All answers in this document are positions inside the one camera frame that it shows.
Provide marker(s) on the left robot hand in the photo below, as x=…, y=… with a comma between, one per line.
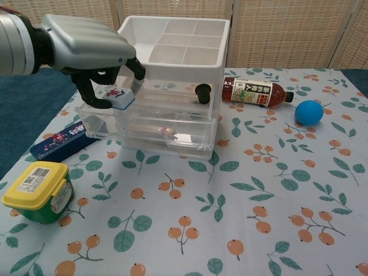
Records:
x=86, y=43

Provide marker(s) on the white mahjong tile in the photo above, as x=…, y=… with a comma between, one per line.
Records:
x=119, y=97

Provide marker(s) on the clear drawer holding pen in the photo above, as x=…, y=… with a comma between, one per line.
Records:
x=189, y=126

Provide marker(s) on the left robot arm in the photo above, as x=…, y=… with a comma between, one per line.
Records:
x=17, y=43

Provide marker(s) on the white plastic drawer organizer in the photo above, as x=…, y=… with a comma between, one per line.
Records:
x=187, y=72

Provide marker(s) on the clear plastic drawer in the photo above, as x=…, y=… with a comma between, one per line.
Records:
x=161, y=151

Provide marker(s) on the navy blue floral box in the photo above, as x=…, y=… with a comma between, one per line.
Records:
x=57, y=145

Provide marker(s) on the wooden pen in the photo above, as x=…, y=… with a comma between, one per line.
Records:
x=155, y=131

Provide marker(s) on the small black cup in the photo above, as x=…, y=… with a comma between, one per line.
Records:
x=203, y=92

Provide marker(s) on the green tub with yellow lid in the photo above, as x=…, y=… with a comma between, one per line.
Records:
x=34, y=187

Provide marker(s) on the brown tea bottle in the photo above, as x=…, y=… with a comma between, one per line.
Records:
x=253, y=93

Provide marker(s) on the woven bamboo folding screen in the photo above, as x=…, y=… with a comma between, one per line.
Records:
x=287, y=34

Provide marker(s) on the floral fruit print tablecloth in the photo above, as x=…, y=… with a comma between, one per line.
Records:
x=230, y=201

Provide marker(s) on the blue ball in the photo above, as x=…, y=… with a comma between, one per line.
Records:
x=309, y=112

